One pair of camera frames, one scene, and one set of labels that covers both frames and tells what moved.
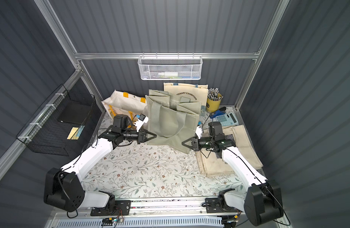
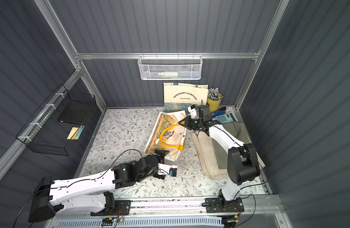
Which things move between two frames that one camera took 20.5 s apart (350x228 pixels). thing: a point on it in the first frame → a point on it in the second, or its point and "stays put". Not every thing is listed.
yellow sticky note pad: (73, 134) stays put
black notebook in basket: (74, 113) stays put
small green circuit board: (108, 221) stays put
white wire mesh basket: (170, 67) stays put
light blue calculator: (228, 119) stays put
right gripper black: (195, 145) → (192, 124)
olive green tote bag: (173, 119) → (235, 130)
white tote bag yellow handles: (121, 103) → (165, 133)
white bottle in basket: (175, 74) stays put
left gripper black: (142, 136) → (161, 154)
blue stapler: (220, 111) stays put
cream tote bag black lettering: (197, 92) stays put
